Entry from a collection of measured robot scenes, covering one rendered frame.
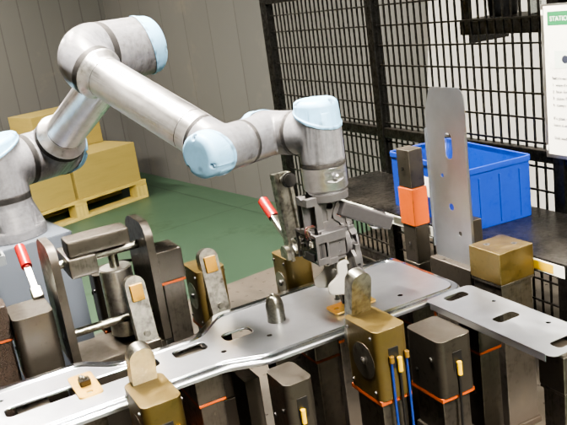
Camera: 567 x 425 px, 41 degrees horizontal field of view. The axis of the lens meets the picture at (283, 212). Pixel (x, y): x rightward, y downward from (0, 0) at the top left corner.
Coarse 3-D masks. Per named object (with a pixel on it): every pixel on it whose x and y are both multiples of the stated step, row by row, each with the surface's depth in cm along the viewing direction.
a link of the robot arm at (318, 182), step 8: (336, 168) 123; (344, 168) 124; (304, 176) 125; (312, 176) 123; (320, 176) 123; (328, 176) 123; (336, 176) 122; (344, 176) 124; (304, 184) 125; (312, 184) 124; (320, 184) 123; (328, 184) 123; (336, 184) 123; (344, 184) 124; (312, 192) 124; (320, 192) 123; (328, 192) 124; (336, 192) 124
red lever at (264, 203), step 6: (264, 198) 156; (264, 204) 155; (270, 204) 155; (264, 210) 155; (270, 210) 154; (270, 216) 153; (276, 216) 153; (276, 222) 152; (276, 228) 152; (294, 240) 149; (294, 246) 148; (300, 246) 149; (294, 252) 148
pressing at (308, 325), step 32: (320, 288) 144; (384, 288) 140; (416, 288) 138; (448, 288) 136; (224, 320) 136; (256, 320) 134; (288, 320) 132; (320, 320) 130; (160, 352) 126; (224, 352) 123; (256, 352) 121; (288, 352) 121; (32, 384) 122; (64, 384) 120; (192, 384) 117; (0, 416) 113; (32, 416) 112; (64, 416) 110; (96, 416) 110
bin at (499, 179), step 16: (448, 144) 182; (480, 144) 171; (480, 160) 172; (496, 160) 166; (512, 160) 154; (528, 160) 156; (480, 176) 152; (496, 176) 154; (512, 176) 155; (528, 176) 157; (480, 192) 153; (496, 192) 154; (512, 192) 156; (528, 192) 158; (480, 208) 154; (496, 208) 155; (512, 208) 157; (528, 208) 158; (496, 224) 156
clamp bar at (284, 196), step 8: (272, 176) 146; (280, 176) 146; (288, 176) 143; (272, 184) 147; (280, 184) 146; (288, 184) 143; (280, 192) 145; (288, 192) 147; (280, 200) 146; (288, 200) 147; (280, 208) 146; (288, 208) 147; (296, 208) 147; (280, 216) 147; (288, 216) 147; (296, 216) 147; (280, 224) 148; (288, 224) 147; (296, 224) 148; (288, 232) 146; (288, 240) 147
